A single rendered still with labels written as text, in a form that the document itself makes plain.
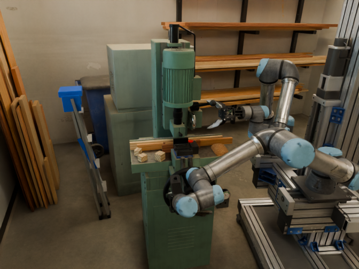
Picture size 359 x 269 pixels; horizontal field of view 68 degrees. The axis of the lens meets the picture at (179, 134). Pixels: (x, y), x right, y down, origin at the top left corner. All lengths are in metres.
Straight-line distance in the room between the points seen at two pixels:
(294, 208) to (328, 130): 0.49
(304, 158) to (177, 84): 0.74
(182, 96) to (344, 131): 0.92
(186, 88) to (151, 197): 0.68
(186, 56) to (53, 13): 2.48
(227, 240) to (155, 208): 0.86
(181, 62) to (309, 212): 1.06
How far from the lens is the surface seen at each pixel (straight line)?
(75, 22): 3.69
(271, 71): 1.70
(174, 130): 1.58
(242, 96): 4.00
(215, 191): 1.07
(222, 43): 4.23
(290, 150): 1.11
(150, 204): 1.69
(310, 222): 1.72
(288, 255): 2.09
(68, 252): 2.38
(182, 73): 1.46
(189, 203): 1.02
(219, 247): 2.30
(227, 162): 1.17
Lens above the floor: 1.66
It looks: 24 degrees down
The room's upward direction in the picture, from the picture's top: 1 degrees clockwise
